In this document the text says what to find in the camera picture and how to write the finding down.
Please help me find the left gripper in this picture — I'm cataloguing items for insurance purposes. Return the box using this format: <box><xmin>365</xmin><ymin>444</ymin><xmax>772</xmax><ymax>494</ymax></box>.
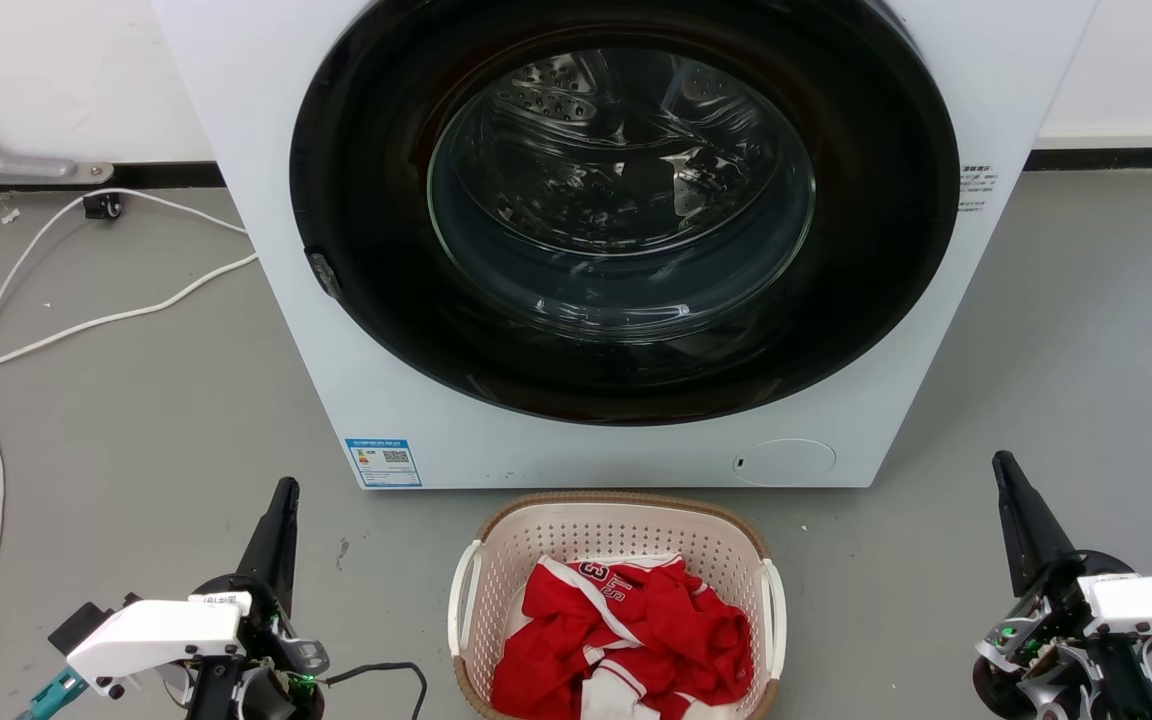
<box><xmin>181</xmin><ymin>477</ymin><xmax>331</xmax><ymax>720</ymax></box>

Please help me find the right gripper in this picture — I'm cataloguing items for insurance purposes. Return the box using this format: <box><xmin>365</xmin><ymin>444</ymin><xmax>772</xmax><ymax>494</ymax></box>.
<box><xmin>972</xmin><ymin>451</ymin><xmax>1152</xmax><ymax>720</ymax></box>

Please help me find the cream perforated laundry basket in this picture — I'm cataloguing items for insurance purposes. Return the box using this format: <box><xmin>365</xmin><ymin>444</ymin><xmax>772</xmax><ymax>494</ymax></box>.
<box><xmin>448</xmin><ymin>490</ymin><xmax>787</xmax><ymax>720</ymax></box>

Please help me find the blue energy label sticker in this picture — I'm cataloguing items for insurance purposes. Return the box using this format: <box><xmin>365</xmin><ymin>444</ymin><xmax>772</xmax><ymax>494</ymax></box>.
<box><xmin>346</xmin><ymin>437</ymin><xmax>423</xmax><ymax>489</ymax></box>

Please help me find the round white filter cover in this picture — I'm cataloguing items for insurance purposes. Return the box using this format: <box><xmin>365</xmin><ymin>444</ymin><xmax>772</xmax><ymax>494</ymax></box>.
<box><xmin>733</xmin><ymin>438</ymin><xmax>837</xmax><ymax>488</ymax></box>

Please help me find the small printed text sticker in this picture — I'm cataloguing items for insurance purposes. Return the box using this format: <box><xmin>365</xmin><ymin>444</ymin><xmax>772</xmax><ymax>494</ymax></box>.
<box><xmin>958</xmin><ymin>165</ymin><xmax>997</xmax><ymax>213</ymax></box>

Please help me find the black round washer door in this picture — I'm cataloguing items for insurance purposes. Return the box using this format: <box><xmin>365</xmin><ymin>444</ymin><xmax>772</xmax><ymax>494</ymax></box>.
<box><xmin>289</xmin><ymin>0</ymin><xmax>961</xmax><ymax>427</ymax></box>

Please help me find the red and white jersey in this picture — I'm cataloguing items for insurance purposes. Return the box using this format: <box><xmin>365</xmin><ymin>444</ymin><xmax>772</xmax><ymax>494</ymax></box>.
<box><xmin>491</xmin><ymin>553</ymin><xmax>755</xmax><ymax>720</ymax></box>

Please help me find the white front-load washing machine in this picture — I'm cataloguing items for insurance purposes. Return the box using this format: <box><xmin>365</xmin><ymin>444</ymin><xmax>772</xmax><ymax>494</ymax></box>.
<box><xmin>151</xmin><ymin>0</ymin><xmax>1102</xmax><ymax>491</ymax></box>

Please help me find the grey floor pipe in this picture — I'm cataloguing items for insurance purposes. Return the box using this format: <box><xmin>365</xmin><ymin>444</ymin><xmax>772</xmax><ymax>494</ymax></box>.
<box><xmin>0</xmin><ymin>80</ymin><xmax>115</xmax><ymax>186</ymax></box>

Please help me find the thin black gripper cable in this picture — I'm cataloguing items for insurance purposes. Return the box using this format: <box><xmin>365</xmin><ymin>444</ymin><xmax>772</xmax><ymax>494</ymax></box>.
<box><xmin>321</xmin><ymin>661</ymin><xmax>429</xmax><ymax>720</ymax></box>

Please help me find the teal cable connector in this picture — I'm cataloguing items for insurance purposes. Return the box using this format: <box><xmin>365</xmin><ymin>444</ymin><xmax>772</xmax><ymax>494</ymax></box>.
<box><xmin>16</xmin><ymin>668</ymin><xmax>89</xmax><ymax>720</ymax></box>

